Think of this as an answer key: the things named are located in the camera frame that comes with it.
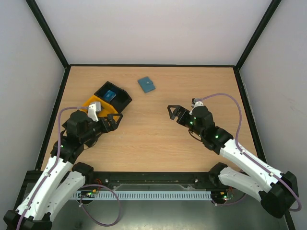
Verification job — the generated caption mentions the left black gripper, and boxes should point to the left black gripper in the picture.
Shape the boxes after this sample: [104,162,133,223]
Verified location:
[80,114,123,143]

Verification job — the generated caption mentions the teal card holder wallet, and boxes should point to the teal card holder wallet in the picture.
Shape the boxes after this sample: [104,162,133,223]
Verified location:
[138,77,155,93]

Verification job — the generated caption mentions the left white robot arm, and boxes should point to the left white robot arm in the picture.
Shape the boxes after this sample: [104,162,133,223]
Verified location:
[3,107,123,230]

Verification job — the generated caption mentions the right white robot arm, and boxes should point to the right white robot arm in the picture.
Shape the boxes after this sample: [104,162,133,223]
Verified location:
[167,102,299,219]

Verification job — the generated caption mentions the black bin with blue cards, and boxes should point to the black bin with blue cards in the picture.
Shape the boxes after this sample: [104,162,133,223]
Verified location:
[94,81,132,113]

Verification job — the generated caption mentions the blue card stack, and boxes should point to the blue card stack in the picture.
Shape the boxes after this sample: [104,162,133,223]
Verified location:
[103,90,117,102]

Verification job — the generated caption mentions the yellow bin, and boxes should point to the yellow bin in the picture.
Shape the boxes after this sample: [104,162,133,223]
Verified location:
[80,95,118,118]

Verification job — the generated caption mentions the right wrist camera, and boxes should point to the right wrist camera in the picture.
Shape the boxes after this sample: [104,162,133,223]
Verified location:
[189,98,203,115]

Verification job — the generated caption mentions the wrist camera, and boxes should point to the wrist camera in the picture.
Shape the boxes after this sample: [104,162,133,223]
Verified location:
[88,101,101,122]
[189,98,203,115]

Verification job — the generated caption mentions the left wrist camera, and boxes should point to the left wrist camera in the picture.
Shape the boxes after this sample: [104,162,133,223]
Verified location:
[88,101,101,122]

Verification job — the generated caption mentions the black aluminium frame rail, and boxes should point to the black aluminium frame rail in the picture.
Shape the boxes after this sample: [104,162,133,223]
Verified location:
[24,170,243,190]

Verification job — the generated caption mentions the light blue slotted cable duct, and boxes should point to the light blue slotted cable duct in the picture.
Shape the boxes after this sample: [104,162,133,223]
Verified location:
[83,191,212,201]

